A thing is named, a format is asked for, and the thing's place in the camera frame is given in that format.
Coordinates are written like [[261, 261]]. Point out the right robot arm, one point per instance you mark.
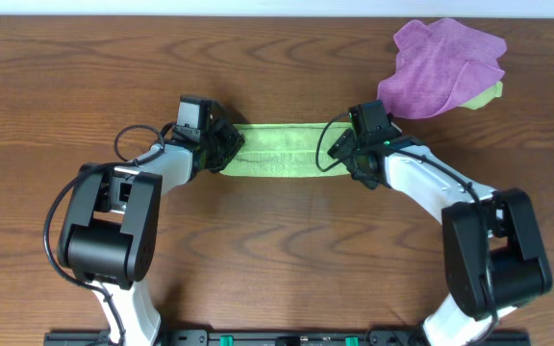
[[493, 253]]

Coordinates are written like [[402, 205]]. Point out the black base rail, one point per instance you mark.
[[204, 338]]

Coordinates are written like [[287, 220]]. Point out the purple microfiber cloth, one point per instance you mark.
[[440, 66]]

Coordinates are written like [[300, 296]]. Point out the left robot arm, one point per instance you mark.
[[109, 233]]

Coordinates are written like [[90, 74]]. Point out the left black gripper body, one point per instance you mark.
[[223, 145]]

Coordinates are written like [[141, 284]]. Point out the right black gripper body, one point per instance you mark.
[[347, 152]]

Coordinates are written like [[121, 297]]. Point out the green microfiber cloth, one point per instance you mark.
[[287, 150]]

